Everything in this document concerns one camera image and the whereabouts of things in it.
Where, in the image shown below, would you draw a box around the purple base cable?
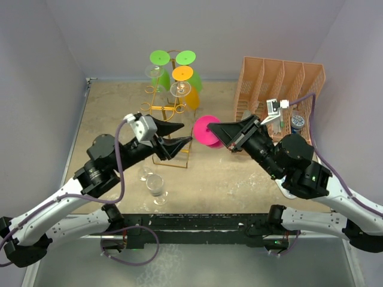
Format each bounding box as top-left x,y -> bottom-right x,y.
100,224 -> 161,265
268,231 -> 301,258

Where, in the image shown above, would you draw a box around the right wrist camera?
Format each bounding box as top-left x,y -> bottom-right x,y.
261,99 -> 290,126

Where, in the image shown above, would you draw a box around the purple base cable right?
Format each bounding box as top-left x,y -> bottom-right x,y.
268,231 -> 301,258

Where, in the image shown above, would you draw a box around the gold wire glass rack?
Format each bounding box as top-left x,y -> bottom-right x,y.
141,49 -> 195,169

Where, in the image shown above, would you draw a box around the clear glass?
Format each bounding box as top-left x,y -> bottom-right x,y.
138,161 -> 153,182
146,174 -> 168,205
145,64 -> 167,93
170,81 -> 192,114

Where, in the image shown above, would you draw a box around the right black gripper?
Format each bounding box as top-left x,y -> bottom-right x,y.
207,113 -> 283,178

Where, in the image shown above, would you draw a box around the yellow plastic goblet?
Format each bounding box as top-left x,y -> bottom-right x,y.
170,66 -> 200,111

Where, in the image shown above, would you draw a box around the orange plastic desk organizer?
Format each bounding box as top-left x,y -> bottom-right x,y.
234,57 -> 326,143

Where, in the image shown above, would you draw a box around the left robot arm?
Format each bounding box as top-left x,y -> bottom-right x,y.
1,113 -> 192,268

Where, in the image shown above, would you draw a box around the pink plastic goblet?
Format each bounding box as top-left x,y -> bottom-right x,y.
193,115 -> 223,149

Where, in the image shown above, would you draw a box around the large green wine glass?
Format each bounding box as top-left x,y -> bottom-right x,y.
172,50 -> 203,92

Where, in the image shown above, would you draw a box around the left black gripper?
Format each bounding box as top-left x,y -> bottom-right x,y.
113,116 -> 191,173

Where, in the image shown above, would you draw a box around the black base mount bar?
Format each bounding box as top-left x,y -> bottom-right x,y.
88,202 -> 300,251

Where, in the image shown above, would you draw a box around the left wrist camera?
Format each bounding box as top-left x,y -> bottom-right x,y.
123,113 -> 157,147

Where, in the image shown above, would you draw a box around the small green wine glass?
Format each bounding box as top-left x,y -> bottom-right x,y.
150,50 -> 171,91

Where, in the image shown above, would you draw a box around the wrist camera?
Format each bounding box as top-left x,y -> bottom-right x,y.
123,113 -> 157,147
261,99 -> 290,126

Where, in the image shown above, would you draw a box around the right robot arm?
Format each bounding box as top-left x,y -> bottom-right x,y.
207,115 -> 382,253

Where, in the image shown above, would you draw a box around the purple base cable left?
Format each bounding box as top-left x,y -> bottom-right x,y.
100,224 -> 161,265

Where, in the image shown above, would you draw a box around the round blue tin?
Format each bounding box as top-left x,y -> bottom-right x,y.
291,115 -> 306,130

